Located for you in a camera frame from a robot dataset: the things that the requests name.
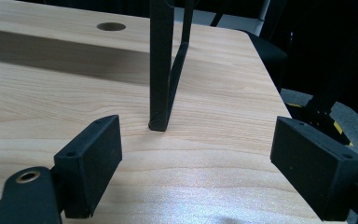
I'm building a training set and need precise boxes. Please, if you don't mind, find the black chair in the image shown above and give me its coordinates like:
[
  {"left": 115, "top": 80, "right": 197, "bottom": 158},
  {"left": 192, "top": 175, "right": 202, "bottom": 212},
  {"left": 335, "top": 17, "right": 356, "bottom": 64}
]
[{"left": 237, "top": 28, "right": 289, "bottom": 91}]

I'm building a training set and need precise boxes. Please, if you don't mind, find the black upright folded stand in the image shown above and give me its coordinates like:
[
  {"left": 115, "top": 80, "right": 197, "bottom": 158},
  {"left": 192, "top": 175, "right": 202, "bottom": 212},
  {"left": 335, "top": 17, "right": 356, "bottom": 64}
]
[{"left": 147, "top": 0, "right": 195, "bottom": 133}]

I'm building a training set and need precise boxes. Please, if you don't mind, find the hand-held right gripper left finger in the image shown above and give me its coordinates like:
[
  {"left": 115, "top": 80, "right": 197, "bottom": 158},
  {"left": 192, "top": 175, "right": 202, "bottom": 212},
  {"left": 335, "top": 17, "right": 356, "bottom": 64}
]
[{"left": 53, "top": 114, "right": 123, "bottom": 219}]

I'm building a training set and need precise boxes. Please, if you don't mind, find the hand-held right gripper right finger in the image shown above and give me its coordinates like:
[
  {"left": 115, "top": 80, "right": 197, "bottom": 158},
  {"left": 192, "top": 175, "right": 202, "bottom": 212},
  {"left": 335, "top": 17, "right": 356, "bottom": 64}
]
[{"left": 269, "top": 116, "right": 358, "bottom": 222}]

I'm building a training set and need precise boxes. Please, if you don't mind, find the black stand with yellow tape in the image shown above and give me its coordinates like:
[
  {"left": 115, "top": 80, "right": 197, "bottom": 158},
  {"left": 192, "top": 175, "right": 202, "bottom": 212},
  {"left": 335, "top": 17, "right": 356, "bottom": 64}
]
[{"left": 286, "top": 92, "right": 355, "bottom": 147}]

